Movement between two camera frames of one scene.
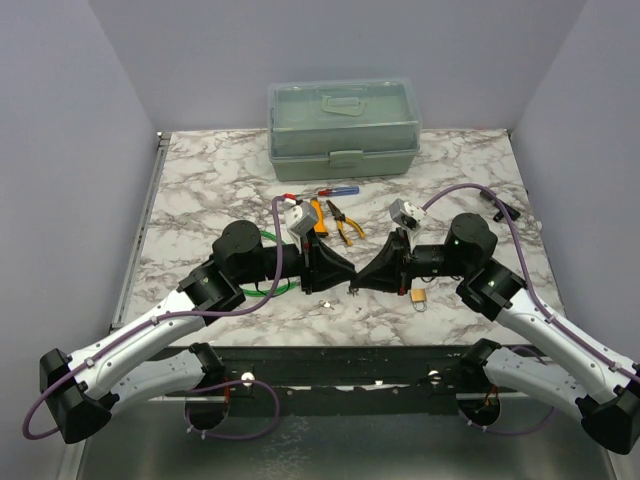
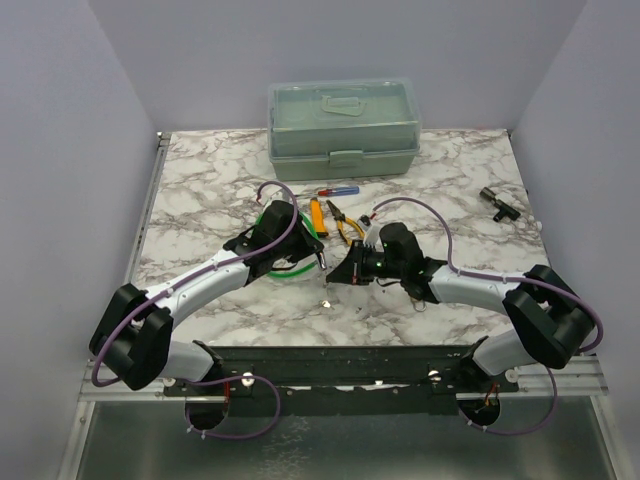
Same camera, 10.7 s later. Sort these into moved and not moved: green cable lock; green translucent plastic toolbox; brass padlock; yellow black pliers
Moved: green cable lock
Not moved: brass padlock; yellow black pliers; green translucent plastic toolbox
